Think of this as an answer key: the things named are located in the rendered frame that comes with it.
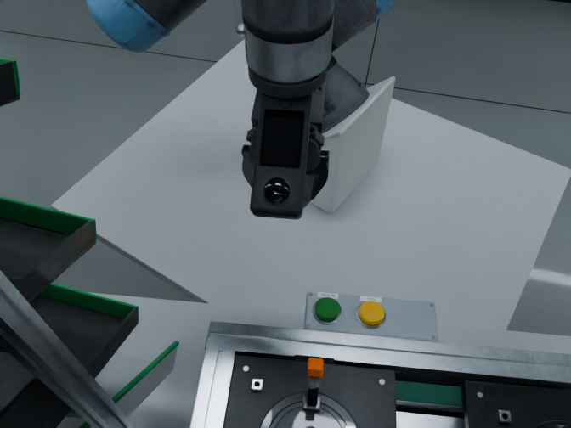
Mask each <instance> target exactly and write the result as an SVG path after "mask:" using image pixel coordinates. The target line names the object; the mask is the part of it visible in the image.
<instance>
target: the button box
mask: <svg viewBox="0 0 571 428"><path fill-rule="evenodd" d="M324 297H330V298H332V299H334V300H336V301H337V302H338V304H339V306H340V313H339V316H338V318H337V319H336V320H334V321H332V322H323V321H321V320H319V319H318V318H317V317H316V315H315V311H314V309H315V304H316V302H317V301H318V300H319V299H321V298H324ZM366 301H374V302H377V303H378V304H380V305H381V306H382V308H383V310H384V318H383V320H382V322H381V323H380V324H378V325H377V326H368V325H366V324H363V323H362V322H361V320H360V319H359V308H360V306H361V305H362V304H363V303H364V302H366ZM304 329H308V330H318V331H327V332H336V333H345V334H355V335H373V336H381V337H391V338H400V339H410V340H418V341H436V342H438V330H437V319H436V309H435V303H434V302H430V301H412V300H401V299H392V298H382V297H372V296H354V295H344V294H334V293H325V292H315V291H308V292H307V298H306V308H305V319H304Z"/></svg>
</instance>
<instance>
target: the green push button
mask: <svg viewBox="0 0 571 428"><path fill-rule="evenodd" d="M314 311H315V315H316V317H317V318H318V319H319V320H321V321H323V322H332V321H334V320H336V319H337V318H338V316H339V313H340V306H339V304H338V302H337V301H336V300H334V299H332V298H330V297H324V298H321V299H319V300H318V301H317V302H316V304H315V309H314Z"/></svg>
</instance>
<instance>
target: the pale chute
mask: <svg viewBox="0 0 571 428"><path fill-rule="evenodd" d="M178 344H179V341H174V342H173V343H172V344H171V345H170V346H169V347H168V348H167V349H166V350H165V351H164V352H163V353H162V354H160V355H159V356H158V357H157V358H156V359H155V360H154V361H153V362H151V361H147V360H144V359H141V358H136V357H133V356H129V355H127V354H123V353H120V352H116V353H115V354H114V355H113V356H112V358H111V359H110V361H109V362H108V363H107V364H106V365H105V366H104V367H103V369H102V370H101V371H100V373H99V374H98V375H97V377H96V378H95V380H96V381H97V383H98V384H99V385H100V386H101V387H102V389H103V390H104V391H105V392H106V393H107V395H108V396H109V397H110V398H111V399H112V400H113V402H114V403H115V404H116V405H117V406H118V408H119V409H120V410H121V411H122V412H123V413H124V414H125V415H126V416H127V417H128V416H129V415H130V414H131V413H132V412H133V411H134V410H135V409H136V408H137V407H138V406H139V405H140V404H141V403H142V402H143V401H144V400H145V399H146V398H147V397H148V396H149V395H150V394H151V392H153V391H154V390H155V389H156V388H157V387H158V386H159V385H160V383H162V382H163V381H164V380H165V379H166V378H167V377H168V376H169V375H170V374H171V373H172V372H173V368H174V364H175V358H176V353H177V349H178ZM57 428H93V427H92V426H91V425H90V424H89V423H87V422H86V421H85V420H84V419H80V418H72V417H64V419H63V420H62V421H61V422H60V424H59V425H58V427H57Z"/></svg>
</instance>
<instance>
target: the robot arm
mask: <svg viewBox="0 0 571 428"><path fill-rule="evenodd" d="M206 1H207V0H86V3H87V6H88V10H89V12H90V14H91V15H92V17H93V19H94V20H95V22H96V23H97V25H98V26H99V27H100V29H101V30H102V31H103V32H104V33H105V34H106V35H107V36H108V37H109V38H110V39H111V40H112V41H113V42H115V43H117V44H118V45H119V46H120V47H122V48H125V49H126V50H128V51H130V52H135V53H142V52H144V51H146V50H147V49H149V48H150V47H152V46H153V45H154V44H156V43H157V42H159V41H160V40H161V39H162V38H163V37H168V36H170V35H171V32H170V31H172V30H173V29H174V28H175V27H177V26H178V25H179V24H180V23H181V22H183V21H184V20H185V19H186V18H188V17H189V16H190V15H191V14H192V13H194V12H195V11H196V10H197V9H198V8H199V7H200V6H201V5H202V4H204V3H205V2H206ZM240 2H241V12H242V20H243V24H238V25H237V27H236V31H237V34H238V35H239V36H246V40H245V50H246V62H247V64H248V74H249V79H250V81H251V83H252V85H253V86H254V87H255V88H256V89H257V92H256V97H255V101H254V105H253V109H252V116H251V122H252V127H253V128H252V129H251V130H249V131H247V135H246V141H248V142H250V143H251V145H248V144H243V146H242V151H241V153H242V155H243V162H242V171H243V174H244V177H245V179H246V181H247V182H248V183H249V184H250V186H251V187H252V193H251V202H250V210H251V212H252V214H253V215H254V216H256V217H273V218H284V219H294V220H297V219H299V218H301V217H302V209H303V208H304V207H306V206H307V205H308V204H309V202H310V201H311V200H313V199H314V198H315V197H316V195H317V194H318V193H319V192H320V190H321V189H322V188H323V187H324V186H325V183H326V181H327V178H328V171H329V153H330V152H329V151H328V150H321V147H322V146H324V141H325V137H324V136H323V135H322V133H324V132H327V131H328V130H330V129H332V128H333V127H334V126H336V125H337V124H339V123H340V122H342V121H344V120H345V119H346V118H348V117H349V116H350V115H351V114H352V113H353V112H354V111H356V110H357V109H358V108H359V107H360V106H361V105H362V104H363V103H364V102H365V101H366V99H368V97H369V95H370V94H369V92H368V91H367V89H366V87H365V85H364V84H363V83H362V82H359V81H358V80H357V79H356V78H355V77H354V76H352V75H351V74H350V73H348V72H347V71H346V70H344V69H343V68H342V67H341V66H340V65H339V64H338V62H337V61H336V59H335V57H334V56H333V54H332V52H333V51H335V50H336V49H338V48H339V47H341V46H342V45H343V44H344V43H346V42H347V41H349V40H350V39H352V38H353V37H355V36H356V35H358V34H359V33H360V32H361V31H363V30H364V29H365V28H367V27H368V26H370V25H371V24H373V23H374V24H375V23H376V22H377V21H378V19H380V18H381V17H382V16H383V15H384V14H385V13H387V12H388V11H389V10H390V9H391V8H392V6H393V0H240Z"/></svg>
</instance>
